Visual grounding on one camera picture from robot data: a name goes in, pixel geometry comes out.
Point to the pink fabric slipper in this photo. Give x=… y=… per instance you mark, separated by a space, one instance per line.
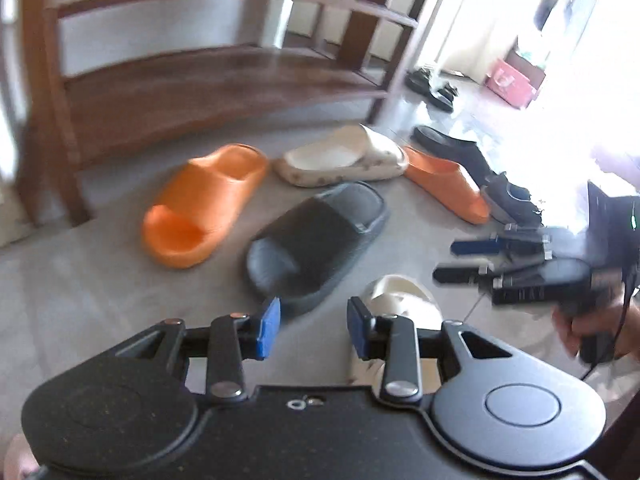
x=17 y=457

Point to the black rubber slide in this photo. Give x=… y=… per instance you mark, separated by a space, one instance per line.
x=450 y=147

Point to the cream printed rubber slide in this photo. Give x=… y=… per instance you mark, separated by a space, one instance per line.
x=345 y=150
x=400 y=295

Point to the orange rubber slide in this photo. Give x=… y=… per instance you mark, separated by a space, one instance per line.
x=200 y=200
x=450 y=185

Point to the pink box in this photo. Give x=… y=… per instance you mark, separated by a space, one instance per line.
x=507 y=85

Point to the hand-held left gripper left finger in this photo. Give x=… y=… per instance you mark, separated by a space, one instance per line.
x=267 y=330

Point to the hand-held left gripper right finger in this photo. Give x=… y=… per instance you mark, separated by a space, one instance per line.
x=359 y=332

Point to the dark grey rubber slide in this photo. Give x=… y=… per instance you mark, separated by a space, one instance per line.
x=310 y=240

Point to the brown cardboard box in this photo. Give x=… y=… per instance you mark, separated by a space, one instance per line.
x=527 y=62

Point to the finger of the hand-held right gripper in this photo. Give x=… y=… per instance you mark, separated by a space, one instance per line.
x=472 y=246
x=460 y=274

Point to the person's right hand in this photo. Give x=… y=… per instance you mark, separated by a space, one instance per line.
x=592 y=321

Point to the brown wooden shoe rack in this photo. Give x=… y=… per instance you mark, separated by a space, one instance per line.
x=175 y=80

